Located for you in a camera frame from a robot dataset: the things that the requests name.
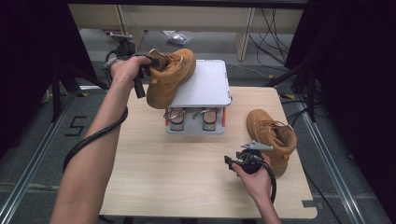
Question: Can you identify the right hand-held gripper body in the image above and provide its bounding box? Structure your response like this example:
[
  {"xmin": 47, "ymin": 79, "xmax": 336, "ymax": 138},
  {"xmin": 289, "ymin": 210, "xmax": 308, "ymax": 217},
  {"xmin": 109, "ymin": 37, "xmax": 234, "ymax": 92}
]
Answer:
[{"xmin": 235, "ymin": 140, "xmax": 275, "ymax": 175}]

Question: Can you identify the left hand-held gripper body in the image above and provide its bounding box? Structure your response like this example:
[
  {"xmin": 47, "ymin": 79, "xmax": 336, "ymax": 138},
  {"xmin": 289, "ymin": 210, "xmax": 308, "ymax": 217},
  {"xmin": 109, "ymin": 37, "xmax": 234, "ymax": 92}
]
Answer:
[{"xmin": 105, "ymin": 32, "xmax": 148, "ymax": 99}]

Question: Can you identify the tan lace-up boot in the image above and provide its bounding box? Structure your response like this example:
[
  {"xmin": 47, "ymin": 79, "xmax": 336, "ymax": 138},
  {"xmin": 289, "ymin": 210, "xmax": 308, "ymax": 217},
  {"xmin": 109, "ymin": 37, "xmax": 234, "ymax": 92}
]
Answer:
[
  {"xmin": 146, "ymin": 48, "xmax": 198, "ymax": 110},
  {"xmin": 246, "ymin": 108, "xmax": 298, "ymax": 179}
]

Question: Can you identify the black rhinestone strap sandal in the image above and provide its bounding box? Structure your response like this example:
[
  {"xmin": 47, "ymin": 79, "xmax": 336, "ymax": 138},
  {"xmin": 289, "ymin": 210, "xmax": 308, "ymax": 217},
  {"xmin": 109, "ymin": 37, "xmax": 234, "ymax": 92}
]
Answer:
[
  {"xmin": 163, "ymin": 107, "xmax": 187, "ymax": 133},
  {"xmin": 191, "ymin": 106, "xmax": 219, "ymax": 132}
]

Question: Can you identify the white two-tier shoe rack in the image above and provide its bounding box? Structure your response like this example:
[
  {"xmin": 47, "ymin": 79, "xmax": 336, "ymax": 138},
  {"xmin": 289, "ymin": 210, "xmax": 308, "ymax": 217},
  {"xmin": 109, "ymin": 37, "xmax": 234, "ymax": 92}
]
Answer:
[{"xmin": 163, "ymin": 59, "xmax": 233, "ymax": 135}]

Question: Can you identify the person's left hand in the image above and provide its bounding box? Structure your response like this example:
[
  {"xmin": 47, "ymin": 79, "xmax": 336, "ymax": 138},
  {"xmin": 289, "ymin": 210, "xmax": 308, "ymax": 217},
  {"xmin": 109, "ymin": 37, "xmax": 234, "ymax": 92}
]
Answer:
[{"xmin": 110, "ymin": 55, "xmax": 152, "ymax": 91}]

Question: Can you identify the person's right hand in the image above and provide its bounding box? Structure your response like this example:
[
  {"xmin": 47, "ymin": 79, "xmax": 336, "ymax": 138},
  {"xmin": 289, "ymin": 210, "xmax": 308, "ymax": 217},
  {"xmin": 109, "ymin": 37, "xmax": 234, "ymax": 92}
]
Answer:
[{"xmin": 232, "ymin": 155, "xmax": 274, "ymax": 203}]

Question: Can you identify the clear plastic bag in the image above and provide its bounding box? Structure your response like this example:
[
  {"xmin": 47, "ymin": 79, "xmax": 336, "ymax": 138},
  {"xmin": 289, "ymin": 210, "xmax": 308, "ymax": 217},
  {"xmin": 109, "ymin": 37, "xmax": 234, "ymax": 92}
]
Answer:
[{"xmin": 166, "ymin": 31, "xmax": 194, "ymax": 47}]

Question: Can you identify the beige wooden desk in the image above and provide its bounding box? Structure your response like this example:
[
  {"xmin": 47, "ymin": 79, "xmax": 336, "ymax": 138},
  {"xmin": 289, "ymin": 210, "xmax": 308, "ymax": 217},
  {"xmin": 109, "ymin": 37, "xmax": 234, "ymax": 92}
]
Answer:
[{"xmin": 68, "ymin": 3, "xmax": 304, "ymax": 62}]

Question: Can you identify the black metal stand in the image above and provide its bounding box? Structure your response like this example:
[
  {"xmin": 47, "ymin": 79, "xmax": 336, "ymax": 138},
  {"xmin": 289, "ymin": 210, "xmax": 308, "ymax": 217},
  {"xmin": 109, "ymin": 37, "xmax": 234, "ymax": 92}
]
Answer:
[
  {"xmin": 50, "ymin": 63, "xmax": 113, "ymax": 123},
  {"xmin": 264, "ymin": 62, "xmax": 318, "ymax": 123}
]

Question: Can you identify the black curtain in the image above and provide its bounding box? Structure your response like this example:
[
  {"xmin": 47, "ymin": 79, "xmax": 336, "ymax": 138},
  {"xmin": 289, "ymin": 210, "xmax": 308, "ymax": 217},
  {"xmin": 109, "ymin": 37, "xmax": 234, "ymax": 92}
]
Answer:
[
  {"xmin": 0, "ymin": 0, "xmax": 98, "ymax": 157},
  {"xmin": 284, "ymin": 0, "xmax": 396, "ymax": 216}
]

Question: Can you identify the thin black floor cable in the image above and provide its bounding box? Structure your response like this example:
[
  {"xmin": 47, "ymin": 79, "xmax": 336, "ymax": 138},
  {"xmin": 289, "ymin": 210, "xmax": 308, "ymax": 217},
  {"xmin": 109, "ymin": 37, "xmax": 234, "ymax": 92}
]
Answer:
[{"xmin": 286, "ymin": 108, "xmax": 345, "ymax": 224}]

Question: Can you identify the aluminium floor rail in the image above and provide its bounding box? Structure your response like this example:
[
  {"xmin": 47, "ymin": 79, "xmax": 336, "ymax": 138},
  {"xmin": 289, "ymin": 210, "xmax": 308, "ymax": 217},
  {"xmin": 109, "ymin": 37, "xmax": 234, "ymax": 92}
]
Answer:
[
  {"xmin": 0, "ymin": 92, "xmax": 78, "ymax": 224},
  {"xmin": 293, "ymin": 99, "xmax": 368, "ymax": 224}
]

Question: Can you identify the bundle of black floor cables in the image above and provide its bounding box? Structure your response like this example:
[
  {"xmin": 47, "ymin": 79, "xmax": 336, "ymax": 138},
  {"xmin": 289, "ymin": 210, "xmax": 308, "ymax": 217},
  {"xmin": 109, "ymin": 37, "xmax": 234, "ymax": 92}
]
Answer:
[{"xmin": 248, "ymin": 7, "xmax": 295, "ymax": 67}]

